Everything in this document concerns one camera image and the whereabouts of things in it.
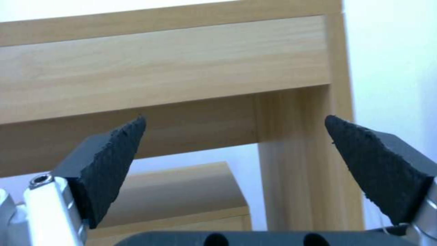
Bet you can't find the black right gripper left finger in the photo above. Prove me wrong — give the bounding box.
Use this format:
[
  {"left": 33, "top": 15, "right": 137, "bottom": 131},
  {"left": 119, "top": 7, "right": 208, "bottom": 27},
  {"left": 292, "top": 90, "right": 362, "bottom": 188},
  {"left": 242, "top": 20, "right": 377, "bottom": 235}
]
[{"left": 0, "top": 115, "right": 147, "bottom": 246}]

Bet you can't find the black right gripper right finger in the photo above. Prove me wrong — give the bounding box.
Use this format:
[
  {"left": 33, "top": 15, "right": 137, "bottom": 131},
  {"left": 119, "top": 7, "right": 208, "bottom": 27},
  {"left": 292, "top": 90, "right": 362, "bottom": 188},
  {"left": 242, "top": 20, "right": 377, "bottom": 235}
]
[{"left": 324, "top": 114, "right": 437, "bottom": 246}]

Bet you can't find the light wooden cabinet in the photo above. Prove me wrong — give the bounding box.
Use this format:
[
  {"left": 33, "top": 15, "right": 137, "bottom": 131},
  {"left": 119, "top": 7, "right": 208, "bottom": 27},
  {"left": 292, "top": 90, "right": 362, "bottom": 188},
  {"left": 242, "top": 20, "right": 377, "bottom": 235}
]
[{"left": 89, "top": 161, "right": 253, "bottom": 246}]

